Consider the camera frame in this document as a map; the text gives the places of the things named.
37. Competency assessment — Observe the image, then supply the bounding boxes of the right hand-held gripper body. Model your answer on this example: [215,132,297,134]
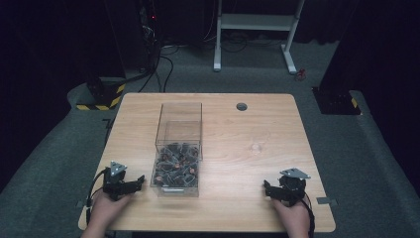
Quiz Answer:
[276,167,312,207]

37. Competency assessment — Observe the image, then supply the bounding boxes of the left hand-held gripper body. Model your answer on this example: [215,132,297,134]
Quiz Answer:
[101,160,134,201]

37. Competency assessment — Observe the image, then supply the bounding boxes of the person's left hand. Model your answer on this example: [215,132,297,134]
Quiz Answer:
[89,190,134,230]

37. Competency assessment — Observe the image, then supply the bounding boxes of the person's right hand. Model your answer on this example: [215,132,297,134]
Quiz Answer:
[270,197,312,232]

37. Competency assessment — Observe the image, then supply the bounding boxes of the pile of dark small parts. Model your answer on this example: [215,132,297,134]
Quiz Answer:
[154,142,201,188]

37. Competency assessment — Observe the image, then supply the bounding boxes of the tall empty clear plastic box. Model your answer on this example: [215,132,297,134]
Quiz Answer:
[155,101,203,147]

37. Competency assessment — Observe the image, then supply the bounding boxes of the black yellow striped stand base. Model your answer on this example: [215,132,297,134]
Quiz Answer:
[75,76,127,112]

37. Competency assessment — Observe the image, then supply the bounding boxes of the dark equipment rack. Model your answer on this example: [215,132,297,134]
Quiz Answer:
[137,0,161,68]

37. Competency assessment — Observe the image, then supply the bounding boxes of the white metal stand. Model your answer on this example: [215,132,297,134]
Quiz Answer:
[213,0,306,75]

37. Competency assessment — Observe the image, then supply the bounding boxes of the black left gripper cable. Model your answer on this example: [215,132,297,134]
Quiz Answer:
[85,168,111,226]

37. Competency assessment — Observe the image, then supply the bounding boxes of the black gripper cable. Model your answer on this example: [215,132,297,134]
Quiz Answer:
[300,193,316,238]
[85,168,111,226]

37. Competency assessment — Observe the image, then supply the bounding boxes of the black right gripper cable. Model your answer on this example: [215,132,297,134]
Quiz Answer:
[300,193,316,238]

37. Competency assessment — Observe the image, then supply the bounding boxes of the black floor cables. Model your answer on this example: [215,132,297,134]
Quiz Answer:
[138,43,181,94]

